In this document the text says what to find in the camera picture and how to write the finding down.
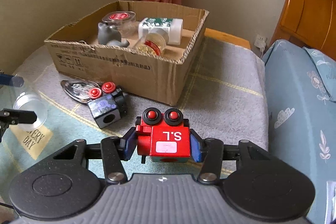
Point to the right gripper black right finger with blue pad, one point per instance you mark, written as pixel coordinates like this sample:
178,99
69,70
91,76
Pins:
209,152

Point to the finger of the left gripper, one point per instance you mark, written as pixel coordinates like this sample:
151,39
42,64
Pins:
11,80
11,116

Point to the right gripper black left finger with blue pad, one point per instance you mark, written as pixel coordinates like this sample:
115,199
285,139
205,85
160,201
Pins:
114,150

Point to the clear glass jar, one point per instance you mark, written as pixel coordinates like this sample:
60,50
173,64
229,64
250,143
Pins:
27,98

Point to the black wooden robot toy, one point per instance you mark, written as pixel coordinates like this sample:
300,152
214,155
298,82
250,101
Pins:
107,104

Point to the red wooden robot toy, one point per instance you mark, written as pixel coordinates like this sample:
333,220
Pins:
163,136

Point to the white medical cotton swab container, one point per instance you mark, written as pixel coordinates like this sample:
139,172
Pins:
169,28

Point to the clear plastic teardrop packet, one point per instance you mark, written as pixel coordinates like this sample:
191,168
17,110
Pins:
78,89

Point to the brown cardboard box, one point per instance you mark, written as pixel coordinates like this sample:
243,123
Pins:
75,52

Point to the grey animal figurine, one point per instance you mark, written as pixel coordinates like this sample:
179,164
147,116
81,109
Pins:
110,36

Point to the jar with gold red contents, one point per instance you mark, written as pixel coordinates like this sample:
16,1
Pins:
151,43

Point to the blue floral bedding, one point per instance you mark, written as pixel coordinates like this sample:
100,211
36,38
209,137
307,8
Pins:
300,93

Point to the clear jar with red lid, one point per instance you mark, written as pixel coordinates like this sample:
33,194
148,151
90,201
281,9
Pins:
124,21

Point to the wooden bed headboard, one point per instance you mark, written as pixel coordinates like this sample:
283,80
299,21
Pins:
308,23

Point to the white wall plug charger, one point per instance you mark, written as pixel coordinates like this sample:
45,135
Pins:
260,42

